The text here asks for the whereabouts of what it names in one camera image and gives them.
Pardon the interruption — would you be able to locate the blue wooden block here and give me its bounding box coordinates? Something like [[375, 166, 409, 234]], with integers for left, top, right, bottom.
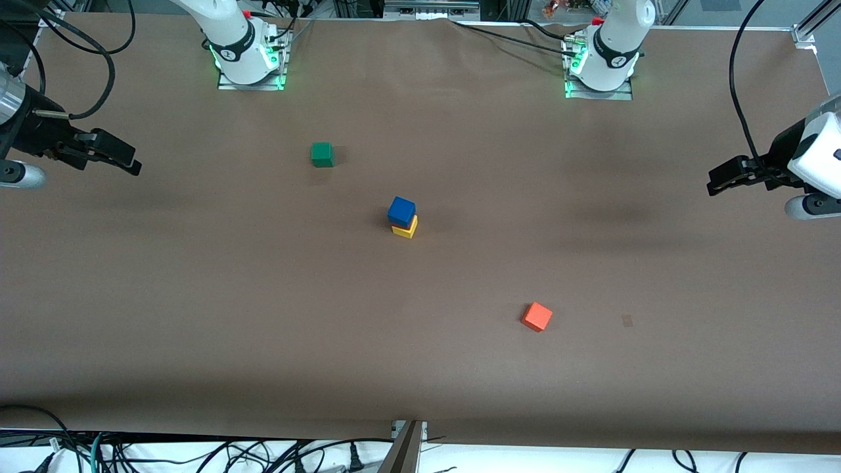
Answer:
[[388, 196, 417, 228]]

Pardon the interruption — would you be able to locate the orange wooden block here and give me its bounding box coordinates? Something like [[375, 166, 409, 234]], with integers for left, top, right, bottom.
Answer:
[[521, 302, 554, 333]]

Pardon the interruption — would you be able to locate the brown paper table cover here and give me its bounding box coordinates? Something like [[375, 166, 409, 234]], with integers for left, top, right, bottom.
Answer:
[[0, 13, 841, 454]]

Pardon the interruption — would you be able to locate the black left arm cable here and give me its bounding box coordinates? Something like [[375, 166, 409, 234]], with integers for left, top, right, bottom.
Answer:
[[728, 0, 769, 166]]

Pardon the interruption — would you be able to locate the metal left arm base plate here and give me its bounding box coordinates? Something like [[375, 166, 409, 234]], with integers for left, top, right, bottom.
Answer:
[[564, 36, 634, 101]]

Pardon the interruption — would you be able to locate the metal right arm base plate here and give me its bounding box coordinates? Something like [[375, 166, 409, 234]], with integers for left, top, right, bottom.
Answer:
[[217, 30, 288, 91]]

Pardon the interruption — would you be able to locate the grey base cable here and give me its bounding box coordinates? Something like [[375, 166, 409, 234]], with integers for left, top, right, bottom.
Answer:
[[281, 18, 316, 66]]

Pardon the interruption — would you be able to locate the thick black curved cable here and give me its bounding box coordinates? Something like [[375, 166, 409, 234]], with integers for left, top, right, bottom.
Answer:
[[0, 404, 66, 454]]

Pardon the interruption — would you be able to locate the black cable bundle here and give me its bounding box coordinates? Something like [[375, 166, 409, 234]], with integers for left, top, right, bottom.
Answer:
[[0, 427, 395, 473]]

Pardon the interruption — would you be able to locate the metal rail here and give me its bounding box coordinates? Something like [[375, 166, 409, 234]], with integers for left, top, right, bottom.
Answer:
[[384, 0, 480, 20]]

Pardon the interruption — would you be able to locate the aluminium profile with bracket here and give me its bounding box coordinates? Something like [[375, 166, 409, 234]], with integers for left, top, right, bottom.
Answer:
[[378, 420, 428, 473]]

